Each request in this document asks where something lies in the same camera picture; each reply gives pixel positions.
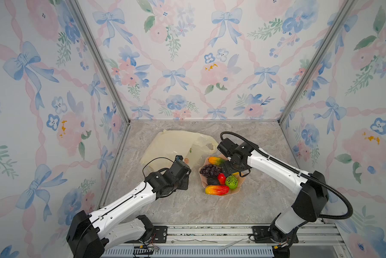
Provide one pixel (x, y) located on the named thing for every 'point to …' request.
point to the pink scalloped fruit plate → (240, 177)
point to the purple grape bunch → (211, 170)
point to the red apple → (222, 179)
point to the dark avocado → (212, 180)
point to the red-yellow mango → (214, 190)
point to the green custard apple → (231, 181)
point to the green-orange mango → (216, 161)
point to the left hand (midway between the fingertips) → (186, 179)
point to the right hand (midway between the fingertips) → (234, 168)
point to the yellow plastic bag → (170, 144)
